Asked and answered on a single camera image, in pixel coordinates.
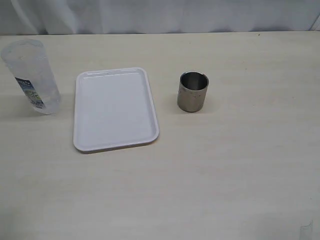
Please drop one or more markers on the clear plastic water bottle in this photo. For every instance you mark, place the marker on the clear plastic water bottle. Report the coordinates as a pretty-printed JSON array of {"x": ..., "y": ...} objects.
[{"x": 27, "y": 61}]

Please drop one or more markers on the white backdrop curtain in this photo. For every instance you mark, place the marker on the white backdrop curtain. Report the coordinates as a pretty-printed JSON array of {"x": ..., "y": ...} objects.
[{"x": 66, "y": 17}]

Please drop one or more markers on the stainless steel cup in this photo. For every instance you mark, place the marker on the stainless steel cup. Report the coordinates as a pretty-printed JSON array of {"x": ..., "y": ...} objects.
[{"x": 192, "y": 91}]

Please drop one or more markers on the white rectangular plastic tray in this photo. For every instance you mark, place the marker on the white rectangular plastic tray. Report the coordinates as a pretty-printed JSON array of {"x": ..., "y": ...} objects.
[{"x": 113, "y": 109}]

